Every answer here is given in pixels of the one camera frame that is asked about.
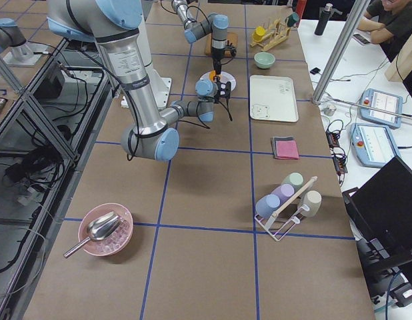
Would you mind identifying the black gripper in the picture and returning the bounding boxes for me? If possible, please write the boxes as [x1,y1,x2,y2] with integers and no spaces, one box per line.
[211,47,226,74]
[207,76,220,103]

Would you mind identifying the orange fruit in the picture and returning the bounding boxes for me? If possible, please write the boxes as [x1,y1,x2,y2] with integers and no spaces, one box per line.
[209,70,221,81]

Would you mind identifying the white round plate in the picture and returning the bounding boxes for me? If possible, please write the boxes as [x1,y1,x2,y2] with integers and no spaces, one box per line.
[200,71,237,90]

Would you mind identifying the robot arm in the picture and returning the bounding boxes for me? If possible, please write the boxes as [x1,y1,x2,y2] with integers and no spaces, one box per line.
[171,0,230,76]
[47,1,220,161]

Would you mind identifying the cream bear tray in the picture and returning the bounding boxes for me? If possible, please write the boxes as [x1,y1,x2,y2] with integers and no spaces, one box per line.
[249,75,299,123]

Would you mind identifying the wooden cutting board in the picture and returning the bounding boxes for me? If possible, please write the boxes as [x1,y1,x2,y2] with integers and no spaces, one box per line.
[204,32,238,58]

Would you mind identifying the green bowl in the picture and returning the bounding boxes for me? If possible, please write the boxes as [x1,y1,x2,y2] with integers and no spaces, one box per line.
[253,52,276,70]

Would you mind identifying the yellow cup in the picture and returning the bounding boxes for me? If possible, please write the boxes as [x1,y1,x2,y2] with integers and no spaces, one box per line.
[252,26,266,43]

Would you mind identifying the wooden peg drying rack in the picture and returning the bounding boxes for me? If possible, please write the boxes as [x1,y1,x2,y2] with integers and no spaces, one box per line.
[249,18,294,52]

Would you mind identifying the grey cloth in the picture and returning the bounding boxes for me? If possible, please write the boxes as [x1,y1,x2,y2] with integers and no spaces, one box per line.
[271,137,294,157]

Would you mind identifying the dark green cup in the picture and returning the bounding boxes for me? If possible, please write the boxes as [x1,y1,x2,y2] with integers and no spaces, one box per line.
[285,12,300,28]

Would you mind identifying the pink cloth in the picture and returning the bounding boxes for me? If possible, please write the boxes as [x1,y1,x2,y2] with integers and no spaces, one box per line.
[274,140,299,160]

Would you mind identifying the black water bottle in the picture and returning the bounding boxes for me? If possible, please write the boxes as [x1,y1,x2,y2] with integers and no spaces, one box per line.
[314,3,333,36]

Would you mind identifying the green plastic cup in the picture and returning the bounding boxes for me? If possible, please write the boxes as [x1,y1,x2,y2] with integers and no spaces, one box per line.
[281,172,304,191]

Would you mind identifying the purple plastic cup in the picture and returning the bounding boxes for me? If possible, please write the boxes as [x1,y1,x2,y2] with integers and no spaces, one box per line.
[271,183,295,203]

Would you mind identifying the blue plastic cup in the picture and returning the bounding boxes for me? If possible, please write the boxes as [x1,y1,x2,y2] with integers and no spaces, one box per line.
[255,194,281,219]

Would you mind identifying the beige plastic cup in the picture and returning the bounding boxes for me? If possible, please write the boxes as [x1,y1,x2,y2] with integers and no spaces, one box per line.
[298,190,322,217]

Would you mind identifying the blue teach pendant far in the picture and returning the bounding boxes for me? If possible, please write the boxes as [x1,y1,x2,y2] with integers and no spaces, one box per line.
[360,88,403,129]

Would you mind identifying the blue teach pendant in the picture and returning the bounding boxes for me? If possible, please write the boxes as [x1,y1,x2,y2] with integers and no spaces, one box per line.
[349,123,401,168]
[360,88,403,129]

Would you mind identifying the blue teach pendant near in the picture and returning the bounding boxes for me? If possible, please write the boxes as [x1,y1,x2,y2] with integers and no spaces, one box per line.
[349,123,401,168]

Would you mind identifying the person in black shirt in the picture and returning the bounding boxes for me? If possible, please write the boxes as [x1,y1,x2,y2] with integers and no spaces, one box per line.
[357,0,412,61]

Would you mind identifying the metal scoop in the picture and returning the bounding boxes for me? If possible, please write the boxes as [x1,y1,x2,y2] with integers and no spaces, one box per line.
[63,211,123,259]

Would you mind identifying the pink bowl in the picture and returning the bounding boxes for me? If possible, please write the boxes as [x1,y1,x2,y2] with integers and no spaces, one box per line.
[78,203,133,257]

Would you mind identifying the black monitor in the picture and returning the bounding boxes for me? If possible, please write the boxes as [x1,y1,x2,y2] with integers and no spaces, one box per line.
[351,156,412,249]

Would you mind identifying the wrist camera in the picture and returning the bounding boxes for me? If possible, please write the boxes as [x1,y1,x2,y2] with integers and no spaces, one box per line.
[224,40,237,58]
[217,81,232,100]

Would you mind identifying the wooden rack handle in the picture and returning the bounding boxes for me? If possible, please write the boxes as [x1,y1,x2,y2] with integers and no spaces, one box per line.
[273,176,318,216]

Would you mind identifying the aluminium frame post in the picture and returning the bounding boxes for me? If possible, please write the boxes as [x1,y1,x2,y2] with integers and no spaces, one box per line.
[312,0,369,105]

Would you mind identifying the white wire cup rack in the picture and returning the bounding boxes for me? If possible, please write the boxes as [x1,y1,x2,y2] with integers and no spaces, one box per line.
[254,195,307,241]

